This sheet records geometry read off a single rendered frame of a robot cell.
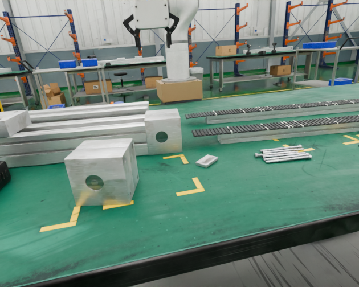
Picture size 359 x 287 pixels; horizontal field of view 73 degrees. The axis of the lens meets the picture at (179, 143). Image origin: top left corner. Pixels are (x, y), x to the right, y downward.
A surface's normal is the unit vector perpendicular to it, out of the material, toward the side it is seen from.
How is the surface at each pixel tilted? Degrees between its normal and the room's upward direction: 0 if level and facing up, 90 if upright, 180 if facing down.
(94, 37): 90
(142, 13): 102
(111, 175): 90
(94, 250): 0
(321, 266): 0
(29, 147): 90
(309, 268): 0
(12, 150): 90
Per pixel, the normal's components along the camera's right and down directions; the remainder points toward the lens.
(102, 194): -0.03, 0.37
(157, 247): -0.07, -0.93
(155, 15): 0.18, 0.52
